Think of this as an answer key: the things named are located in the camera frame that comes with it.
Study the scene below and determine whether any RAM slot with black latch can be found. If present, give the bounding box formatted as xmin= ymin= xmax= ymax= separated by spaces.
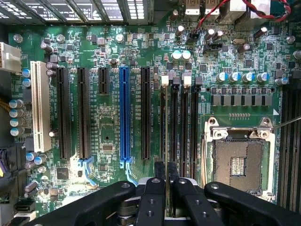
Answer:
xmin=191 ymin=76 xmax=204 ymax=183
xmin=170 ymin=76 xmax=182 ymax=170

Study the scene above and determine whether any long black expansion slot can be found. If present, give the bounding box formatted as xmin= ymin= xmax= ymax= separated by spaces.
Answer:
xmin=140 ymin=66 xmax=151 ymax=160
xmin=55 ymin=67 xmax=72 ymax=161
xmin=76 ymin=67 xmax=91 ymax=160

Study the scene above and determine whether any RAM slot with white latch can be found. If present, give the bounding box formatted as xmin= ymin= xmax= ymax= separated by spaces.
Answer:
xmin=159 ymin=75 xmax=170 ymax=163
xmin=181 ymin=75 xmax=193 ymax=178

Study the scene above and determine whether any blue expansion slot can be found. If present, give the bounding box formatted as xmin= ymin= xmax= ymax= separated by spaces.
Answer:
xmin=119 ymin=65 xmax=139 ymax=186

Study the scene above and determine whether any short black expansion slot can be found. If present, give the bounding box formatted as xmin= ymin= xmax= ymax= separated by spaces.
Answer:
xmin=97 ymin=67 xmax=111 ymax=95

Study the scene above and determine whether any white PCI expansion slot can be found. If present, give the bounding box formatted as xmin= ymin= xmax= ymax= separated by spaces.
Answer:
xmin=30 ymin=60 xmax=52 ymax=153

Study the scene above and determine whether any silver CPU socket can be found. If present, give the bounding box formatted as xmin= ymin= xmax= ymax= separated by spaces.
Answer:
xmin=201 ymin=116 xmax=277 ymax=203

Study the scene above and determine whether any metal locking lever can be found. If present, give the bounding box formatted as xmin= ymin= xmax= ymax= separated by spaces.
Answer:
xmin=271 ymin=116 xmax=301 ymax=130

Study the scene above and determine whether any row of grey chokes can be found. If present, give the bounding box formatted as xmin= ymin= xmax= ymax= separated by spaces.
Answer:
xmin=210 ymin=86 xmax=274 ymax=107

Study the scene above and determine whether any green motherboard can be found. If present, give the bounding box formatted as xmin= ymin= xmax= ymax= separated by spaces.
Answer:
xmin=8 ymin=0 xmax=301 ymax=214

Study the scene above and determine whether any black SATA port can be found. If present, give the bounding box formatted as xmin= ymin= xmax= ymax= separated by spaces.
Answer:
xmin=14 ymin=200 xmax=36 ymax=213

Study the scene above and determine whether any black and purple connector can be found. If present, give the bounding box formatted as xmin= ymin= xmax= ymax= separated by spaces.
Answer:
xmin=0 ymin=145 xmax=18 ymax=187

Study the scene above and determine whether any large silver rear port block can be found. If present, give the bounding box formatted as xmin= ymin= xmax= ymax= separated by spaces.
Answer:
xmin=220 ymin=0 xmax=248 ymax=24

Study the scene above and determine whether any white power connector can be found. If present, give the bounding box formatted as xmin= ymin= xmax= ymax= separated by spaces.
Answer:
xmin=0 ymin=42 xmax=23 ymax=72

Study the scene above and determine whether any black PC case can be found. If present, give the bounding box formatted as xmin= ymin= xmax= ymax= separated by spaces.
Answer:
xmin=0 ymin=0 xmax=156 ymax=26

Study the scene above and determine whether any yellow braided wire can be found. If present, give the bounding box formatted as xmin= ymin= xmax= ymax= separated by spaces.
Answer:
xmin=0 ymin=97 xmax=11 ymax=114

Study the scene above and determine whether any red and black twisted wire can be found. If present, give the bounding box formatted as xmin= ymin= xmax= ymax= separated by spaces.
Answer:
xmin=192 ymin=0 xmax=292 ymax=36

